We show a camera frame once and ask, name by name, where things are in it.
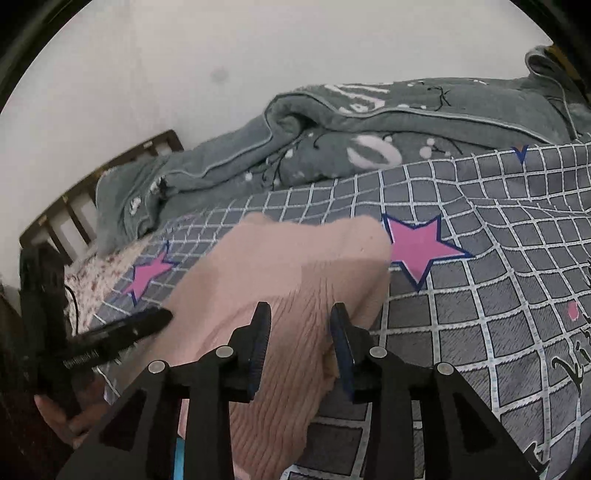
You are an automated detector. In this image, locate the floral mattress sheet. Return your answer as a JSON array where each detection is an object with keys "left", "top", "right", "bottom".
[{"left": 62, "top": 240, "right": 162, "bottom": 333}]

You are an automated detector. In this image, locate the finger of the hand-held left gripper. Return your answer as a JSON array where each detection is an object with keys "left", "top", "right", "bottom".
[{"left": 61, "top": 308, "right": 174, "bottom": 371}]

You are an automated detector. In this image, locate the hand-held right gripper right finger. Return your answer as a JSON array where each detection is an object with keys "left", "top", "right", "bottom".
[{"left": 330, "top": 302, "right": 541, "bottom": 480}]

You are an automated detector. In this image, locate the grey-green embroidered blanket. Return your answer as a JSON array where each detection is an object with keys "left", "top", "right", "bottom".
[{"left": 95, "top": 44, "right": 591, "bottom": 254}]

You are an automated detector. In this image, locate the black cable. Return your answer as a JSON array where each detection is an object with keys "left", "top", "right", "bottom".
[{"left": 64, "top": 284, "right": 83, "bottom": 334}]

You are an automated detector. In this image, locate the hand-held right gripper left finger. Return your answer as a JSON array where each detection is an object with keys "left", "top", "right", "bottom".
[{"left": 55, "top": 302, "right": 272, "bottom": 480}]

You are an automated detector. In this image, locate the grey checked star bedsheet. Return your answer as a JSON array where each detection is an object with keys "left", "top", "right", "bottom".
[{"left": 88, "top": 143, "right": 591, "bottom": 480}]

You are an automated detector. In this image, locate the dark wooden headboard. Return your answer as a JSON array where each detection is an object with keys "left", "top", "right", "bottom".
[{"left": 18, "top": 129, "right": 185, "bottom": 266}]

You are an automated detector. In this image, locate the pink knit sweater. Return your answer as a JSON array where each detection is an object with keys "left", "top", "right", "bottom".
[{"left": 152, "top": 217, "right": 393, "bottom": 480}]

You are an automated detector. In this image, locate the person's left hand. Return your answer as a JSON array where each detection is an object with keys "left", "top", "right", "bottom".
[{"left": 34, "top": 391, "right": 112, "bottom": 450}]

